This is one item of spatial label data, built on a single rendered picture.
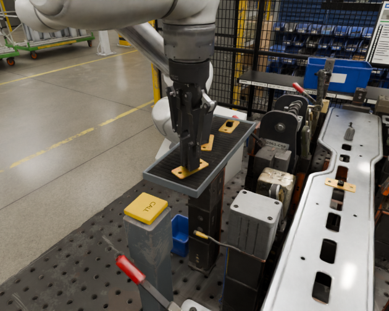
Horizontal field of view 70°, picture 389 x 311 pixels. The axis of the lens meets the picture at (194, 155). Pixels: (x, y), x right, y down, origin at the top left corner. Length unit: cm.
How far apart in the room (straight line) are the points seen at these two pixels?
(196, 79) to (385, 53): 144
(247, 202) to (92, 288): 60
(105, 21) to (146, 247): 39
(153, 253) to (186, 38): 39
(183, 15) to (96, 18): 15
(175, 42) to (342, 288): 56
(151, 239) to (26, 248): 178
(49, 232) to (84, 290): 131
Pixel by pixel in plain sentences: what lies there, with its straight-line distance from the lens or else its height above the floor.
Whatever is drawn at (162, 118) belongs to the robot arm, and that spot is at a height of 106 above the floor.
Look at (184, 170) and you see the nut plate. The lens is 62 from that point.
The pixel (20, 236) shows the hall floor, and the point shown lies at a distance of 238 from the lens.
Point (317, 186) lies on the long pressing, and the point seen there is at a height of 100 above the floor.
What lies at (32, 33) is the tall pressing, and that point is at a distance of 820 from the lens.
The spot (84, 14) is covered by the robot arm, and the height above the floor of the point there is 149.
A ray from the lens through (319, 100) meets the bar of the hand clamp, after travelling 131.
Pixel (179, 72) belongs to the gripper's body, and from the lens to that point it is 50.
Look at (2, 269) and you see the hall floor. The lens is 222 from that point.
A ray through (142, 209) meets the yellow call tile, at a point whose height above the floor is 116.
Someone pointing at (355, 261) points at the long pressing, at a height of 100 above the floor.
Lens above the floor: 152
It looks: 32 degrees down
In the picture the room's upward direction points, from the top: straight up
